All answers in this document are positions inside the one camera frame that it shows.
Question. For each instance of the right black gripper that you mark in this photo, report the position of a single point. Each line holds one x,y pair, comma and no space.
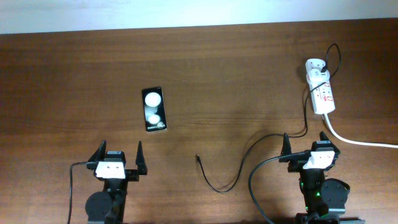
298,163

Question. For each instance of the white power strip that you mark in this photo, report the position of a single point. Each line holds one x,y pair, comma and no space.
321,93

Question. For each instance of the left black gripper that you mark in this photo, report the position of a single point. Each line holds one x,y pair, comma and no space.
134,174

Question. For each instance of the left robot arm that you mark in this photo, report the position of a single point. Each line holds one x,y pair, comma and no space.
107,205

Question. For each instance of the white USB charger plug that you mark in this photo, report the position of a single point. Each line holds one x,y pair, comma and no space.
316,76

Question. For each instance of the black smartphone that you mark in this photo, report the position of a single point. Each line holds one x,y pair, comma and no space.
154,109

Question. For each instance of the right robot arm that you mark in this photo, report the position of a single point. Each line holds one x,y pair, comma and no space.
324,198

